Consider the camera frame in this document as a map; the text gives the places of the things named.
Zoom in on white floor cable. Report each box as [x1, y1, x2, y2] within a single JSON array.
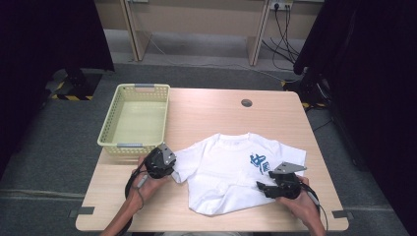
[[144, 30, 296, 84]]

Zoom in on stand base with striped tape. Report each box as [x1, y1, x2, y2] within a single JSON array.
[[44, 68, 103, 102], [280, 67, 332, 110]]

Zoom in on right hand-held gripper cable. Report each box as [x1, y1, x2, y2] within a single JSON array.
[[299, 180, 329, 234]]

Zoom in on person's left hand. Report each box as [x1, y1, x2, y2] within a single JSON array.
[[126, 156, 171, 210]]

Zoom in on black power cables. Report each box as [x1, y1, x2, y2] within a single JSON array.
[[261, 4, 302, 72]]

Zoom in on white wall power strip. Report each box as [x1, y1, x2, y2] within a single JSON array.
[[268, 0, 294, 11]]

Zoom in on pale yellow plastic basket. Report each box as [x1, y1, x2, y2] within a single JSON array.
[[96, 83, 171, 155]]

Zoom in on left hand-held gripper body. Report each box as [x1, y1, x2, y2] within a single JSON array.
[[143, 143, 177, 180]]

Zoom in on hand-held gripper cable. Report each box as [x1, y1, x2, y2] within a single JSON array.
[[299, 180, 329, 234], [119, 158, 149, 236]]

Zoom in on grey tape piece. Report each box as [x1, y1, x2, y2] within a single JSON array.
[[68, 206, 96, 219], [330, 209, 355, 220]]

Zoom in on dark curtain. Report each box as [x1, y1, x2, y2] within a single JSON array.
[[292, 0, 417, 236], [0, 0, 115, 175]]

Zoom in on white T-shirt with blue print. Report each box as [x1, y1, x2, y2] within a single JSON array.
[[171, 132, 308, 216]]

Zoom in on left hand-held gripper cable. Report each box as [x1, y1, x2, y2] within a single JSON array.
[[119, 158, 149, 236]]

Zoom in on person's right hand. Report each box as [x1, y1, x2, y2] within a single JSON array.
[[276, 175, 322, 228]]

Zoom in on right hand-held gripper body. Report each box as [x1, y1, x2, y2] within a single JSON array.
[[268, 161, 308, 200]]

